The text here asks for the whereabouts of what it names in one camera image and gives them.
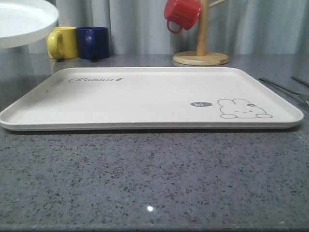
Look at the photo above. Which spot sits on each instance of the silver metal chopsticks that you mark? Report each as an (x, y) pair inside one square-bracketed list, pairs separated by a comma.
[(303, 82)]

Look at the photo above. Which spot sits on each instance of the silver metal fork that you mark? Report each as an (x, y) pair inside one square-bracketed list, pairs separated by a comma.
[(303, 97)]

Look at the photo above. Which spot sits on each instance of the white round plate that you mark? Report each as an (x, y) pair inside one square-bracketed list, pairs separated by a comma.
[(25, 21)]

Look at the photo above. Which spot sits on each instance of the beige rabbit serving tray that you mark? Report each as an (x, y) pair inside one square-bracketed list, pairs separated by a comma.
[(150, 98)]

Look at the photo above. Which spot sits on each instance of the wooden mug tree stand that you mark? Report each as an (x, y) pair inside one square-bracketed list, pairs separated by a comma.
[(201, 57)]

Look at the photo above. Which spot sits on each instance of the dark blue mug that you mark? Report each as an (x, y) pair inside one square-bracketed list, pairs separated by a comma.
[(93, 42)]

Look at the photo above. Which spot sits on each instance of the red ribbed mug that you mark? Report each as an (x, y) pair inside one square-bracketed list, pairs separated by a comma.
[(181, 14)]

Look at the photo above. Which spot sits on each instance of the yellow mug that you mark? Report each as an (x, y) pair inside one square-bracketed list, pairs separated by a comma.
[(62, 43)]

